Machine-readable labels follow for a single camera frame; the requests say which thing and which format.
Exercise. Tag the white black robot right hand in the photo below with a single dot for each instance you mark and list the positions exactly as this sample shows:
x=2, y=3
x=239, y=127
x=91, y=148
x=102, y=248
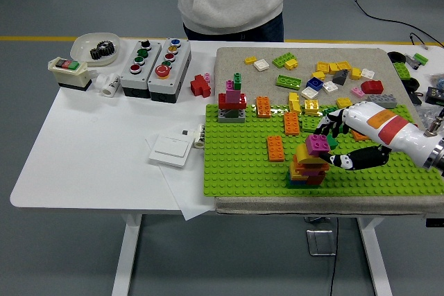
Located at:
x=374, y=119

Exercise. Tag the orange two-by-four brick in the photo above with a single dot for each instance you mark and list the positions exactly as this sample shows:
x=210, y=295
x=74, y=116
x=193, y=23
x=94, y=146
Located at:
x=359, y=136
x=263, y=106
x=291, y=123
x=275, y=148

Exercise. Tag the pink two-by-two brick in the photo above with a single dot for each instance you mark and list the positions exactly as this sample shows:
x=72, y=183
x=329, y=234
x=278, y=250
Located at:
x=318, y=144

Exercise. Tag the brick tower with yellow arch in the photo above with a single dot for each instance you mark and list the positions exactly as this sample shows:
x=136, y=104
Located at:
x=301, y=158

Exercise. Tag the small yellow brick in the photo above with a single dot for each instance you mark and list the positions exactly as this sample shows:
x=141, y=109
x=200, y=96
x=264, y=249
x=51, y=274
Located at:
x=291, y=64
x=250, y=60
x=295, y=106
x=318, y=75
x=293, y=96

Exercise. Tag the grey two-by-four brick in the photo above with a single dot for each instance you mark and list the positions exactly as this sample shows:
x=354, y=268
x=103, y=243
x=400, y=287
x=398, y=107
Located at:
x=385, y=99

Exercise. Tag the pink flat brick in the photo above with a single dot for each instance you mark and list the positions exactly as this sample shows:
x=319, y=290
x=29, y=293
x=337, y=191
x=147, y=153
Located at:
x=357, y=92

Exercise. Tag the red curved brick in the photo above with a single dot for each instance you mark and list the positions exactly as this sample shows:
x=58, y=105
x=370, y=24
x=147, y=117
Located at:
x=372, y=86

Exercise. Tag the yellow square brick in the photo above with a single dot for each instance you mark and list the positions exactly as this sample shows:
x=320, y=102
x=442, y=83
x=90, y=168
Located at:
x=322, y=66
x=343, y=102
x=311, y=107
x=355, y=73
x=333, y=67
x=344, y=65

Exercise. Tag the white square brick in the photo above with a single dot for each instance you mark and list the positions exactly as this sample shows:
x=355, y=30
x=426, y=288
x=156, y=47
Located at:
x=367, y=73
x=309, y=92
x=330, y=86
x=261, y=64

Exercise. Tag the small dark green brick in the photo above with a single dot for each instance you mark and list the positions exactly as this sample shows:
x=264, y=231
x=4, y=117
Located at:
x=333, y=143

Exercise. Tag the dark green two-by-four brick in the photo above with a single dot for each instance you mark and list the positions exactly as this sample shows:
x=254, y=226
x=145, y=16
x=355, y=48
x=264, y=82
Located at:
x=325, y=111

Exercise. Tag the dark grey slope brick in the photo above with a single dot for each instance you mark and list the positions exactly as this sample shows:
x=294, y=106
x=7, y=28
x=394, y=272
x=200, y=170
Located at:
x=340, y=77

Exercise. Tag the blue two-by-two brick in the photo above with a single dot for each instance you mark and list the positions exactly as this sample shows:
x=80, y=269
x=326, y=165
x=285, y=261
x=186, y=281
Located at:
x=314, y=83

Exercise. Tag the small light green brick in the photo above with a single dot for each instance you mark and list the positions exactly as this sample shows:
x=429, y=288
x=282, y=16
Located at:
x=420, y=57

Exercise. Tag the light green flat brick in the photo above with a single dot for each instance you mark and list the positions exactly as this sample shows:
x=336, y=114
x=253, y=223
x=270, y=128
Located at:
x=288, y=81

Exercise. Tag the green studded baseplate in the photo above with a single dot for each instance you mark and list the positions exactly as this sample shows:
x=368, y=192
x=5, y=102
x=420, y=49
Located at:
x=243, y=171

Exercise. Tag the brick tower with grey base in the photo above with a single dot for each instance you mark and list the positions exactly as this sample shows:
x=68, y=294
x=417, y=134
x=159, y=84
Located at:
x=231, y=102

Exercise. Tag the small pink brick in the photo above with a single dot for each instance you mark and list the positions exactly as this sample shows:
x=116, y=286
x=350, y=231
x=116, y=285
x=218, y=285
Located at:
x=207, y=77

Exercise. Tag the red brick cluster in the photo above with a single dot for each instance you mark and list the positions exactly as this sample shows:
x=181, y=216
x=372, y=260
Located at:
x=198, y=85

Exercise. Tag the small black block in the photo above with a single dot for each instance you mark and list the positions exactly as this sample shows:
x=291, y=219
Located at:
x=416, y=98

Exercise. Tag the clear plastic bag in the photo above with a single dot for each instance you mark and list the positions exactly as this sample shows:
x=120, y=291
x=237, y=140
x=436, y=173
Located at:
x=428, y=113

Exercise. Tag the black button pad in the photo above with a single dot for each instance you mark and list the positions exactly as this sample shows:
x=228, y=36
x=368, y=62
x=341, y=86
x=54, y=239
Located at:
x=435, y=94

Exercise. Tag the small grey device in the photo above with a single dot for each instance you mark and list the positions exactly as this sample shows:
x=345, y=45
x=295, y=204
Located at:
x=412, y=61

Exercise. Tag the clear bag of blue parts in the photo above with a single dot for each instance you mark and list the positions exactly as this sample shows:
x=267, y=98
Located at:
x=440, y=82

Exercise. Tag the black table controller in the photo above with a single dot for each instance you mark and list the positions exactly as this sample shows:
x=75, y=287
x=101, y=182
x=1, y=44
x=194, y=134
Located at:
x=435, y=223

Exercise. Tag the silver floor socket box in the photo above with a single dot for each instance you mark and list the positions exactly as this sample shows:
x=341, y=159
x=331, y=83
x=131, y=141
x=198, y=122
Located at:
x=320, y=242

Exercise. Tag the white table leg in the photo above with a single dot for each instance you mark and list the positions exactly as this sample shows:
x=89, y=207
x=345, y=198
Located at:
x=126, y=258
x=376, y=261

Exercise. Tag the grey-brown mat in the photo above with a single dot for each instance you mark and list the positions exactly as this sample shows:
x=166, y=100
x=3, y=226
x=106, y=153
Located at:
x=236, y=63

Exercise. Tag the white printed cylinder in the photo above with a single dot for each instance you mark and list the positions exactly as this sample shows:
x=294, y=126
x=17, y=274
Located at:
x=199, y=138

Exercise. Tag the grey emergency-stop control box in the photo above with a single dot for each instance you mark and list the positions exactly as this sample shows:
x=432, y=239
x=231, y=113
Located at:
x=173, y=81

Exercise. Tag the grey four-button control box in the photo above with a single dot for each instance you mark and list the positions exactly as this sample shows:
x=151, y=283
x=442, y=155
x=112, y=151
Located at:
x=130, y=82

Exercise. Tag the white pipe tee fitting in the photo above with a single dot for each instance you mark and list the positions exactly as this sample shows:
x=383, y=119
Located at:
x=110, y=86

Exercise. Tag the black metal gear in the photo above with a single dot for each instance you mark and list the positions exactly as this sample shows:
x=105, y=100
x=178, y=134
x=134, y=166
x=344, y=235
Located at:
x=98, y=54
x=107, y=45

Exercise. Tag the white plastic bowl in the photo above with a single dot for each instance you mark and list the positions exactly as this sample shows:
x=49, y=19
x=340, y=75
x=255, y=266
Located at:
x=81, y=48

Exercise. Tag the white wall switch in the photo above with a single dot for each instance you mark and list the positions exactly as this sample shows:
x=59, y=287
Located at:
x=170, y=152

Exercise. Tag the cream red-green switch box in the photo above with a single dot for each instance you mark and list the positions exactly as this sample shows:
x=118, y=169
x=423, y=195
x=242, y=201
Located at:
x=69, y=76

